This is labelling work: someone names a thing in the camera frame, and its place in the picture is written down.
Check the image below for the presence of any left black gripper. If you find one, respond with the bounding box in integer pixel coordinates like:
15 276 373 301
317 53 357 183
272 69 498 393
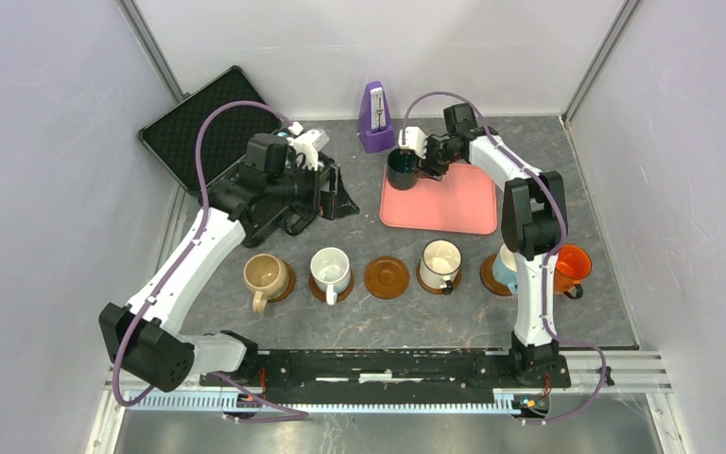
267 159 358 220

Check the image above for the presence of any dark green mug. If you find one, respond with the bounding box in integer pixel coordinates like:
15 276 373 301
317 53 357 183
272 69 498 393
386 148 419 190

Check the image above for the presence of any pink tray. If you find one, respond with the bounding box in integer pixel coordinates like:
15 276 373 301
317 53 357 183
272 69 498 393
379 164 498 235

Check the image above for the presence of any wooden coaster one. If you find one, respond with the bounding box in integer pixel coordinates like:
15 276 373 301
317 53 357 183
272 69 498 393
268 262 296 303

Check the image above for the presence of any wooden coaster two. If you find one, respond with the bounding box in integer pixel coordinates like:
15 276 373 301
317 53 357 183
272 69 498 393
364 256 410 300

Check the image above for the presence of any wooden coaster three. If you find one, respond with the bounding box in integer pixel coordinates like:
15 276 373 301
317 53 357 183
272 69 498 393
309 271 354 303

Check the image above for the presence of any beige ceramic mug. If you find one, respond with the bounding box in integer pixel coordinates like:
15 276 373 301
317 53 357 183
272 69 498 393
243 253 291 314

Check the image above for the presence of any white mug black rim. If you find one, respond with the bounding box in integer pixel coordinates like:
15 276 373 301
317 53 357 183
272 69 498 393
418 239 462 288

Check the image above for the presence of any wooden coaster five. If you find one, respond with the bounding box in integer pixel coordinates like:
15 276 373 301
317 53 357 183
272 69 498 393
479 253 513 297

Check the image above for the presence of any wooden coaster four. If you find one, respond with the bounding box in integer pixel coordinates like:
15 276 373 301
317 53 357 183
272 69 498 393
416 265 462 295

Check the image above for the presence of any light blue mug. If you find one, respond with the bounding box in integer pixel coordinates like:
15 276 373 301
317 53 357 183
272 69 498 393
492 244 518 295

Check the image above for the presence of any orange mug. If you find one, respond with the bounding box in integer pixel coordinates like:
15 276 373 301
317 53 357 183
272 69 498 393
553 244 593 300

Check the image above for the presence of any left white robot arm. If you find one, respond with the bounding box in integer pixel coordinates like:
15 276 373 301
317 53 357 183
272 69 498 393
98 129 359 392

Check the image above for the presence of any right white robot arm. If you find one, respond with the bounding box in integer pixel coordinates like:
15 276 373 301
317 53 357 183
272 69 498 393
398 103 568 386

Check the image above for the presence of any purple metronome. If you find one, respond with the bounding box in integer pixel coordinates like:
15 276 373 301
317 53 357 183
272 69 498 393
357 80 396 154

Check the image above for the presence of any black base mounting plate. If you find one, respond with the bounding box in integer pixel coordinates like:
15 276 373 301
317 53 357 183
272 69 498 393
230 348 572 405

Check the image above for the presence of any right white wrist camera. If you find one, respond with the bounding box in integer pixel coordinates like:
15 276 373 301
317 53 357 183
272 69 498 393
397 127 427 160

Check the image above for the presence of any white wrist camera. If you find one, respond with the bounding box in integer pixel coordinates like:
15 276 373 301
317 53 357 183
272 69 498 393
397 127 427 160
286 122 329 171

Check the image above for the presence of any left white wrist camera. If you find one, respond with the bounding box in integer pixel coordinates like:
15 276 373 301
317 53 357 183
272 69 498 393
286 122 329 171

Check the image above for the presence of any aluminium frame rail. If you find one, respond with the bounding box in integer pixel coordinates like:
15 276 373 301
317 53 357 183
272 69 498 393
122 348 671 415

